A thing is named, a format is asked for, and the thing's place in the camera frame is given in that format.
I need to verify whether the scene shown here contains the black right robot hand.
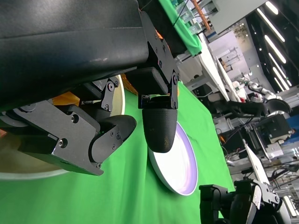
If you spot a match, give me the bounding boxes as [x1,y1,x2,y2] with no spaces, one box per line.
[199,179,292,224]

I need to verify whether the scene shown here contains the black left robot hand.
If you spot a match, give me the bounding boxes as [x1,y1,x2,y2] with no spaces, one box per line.
[0,0,180,176]

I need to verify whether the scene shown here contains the pale grey-green bowl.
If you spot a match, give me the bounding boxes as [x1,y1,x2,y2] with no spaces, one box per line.
[0,74,126,181]

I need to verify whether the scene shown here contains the lavender round plate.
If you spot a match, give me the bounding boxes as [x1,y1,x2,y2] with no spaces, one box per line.
[147,121,199,196]

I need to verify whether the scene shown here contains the green tablecloth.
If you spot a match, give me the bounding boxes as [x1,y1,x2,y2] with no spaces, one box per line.
[0,80,235,224]

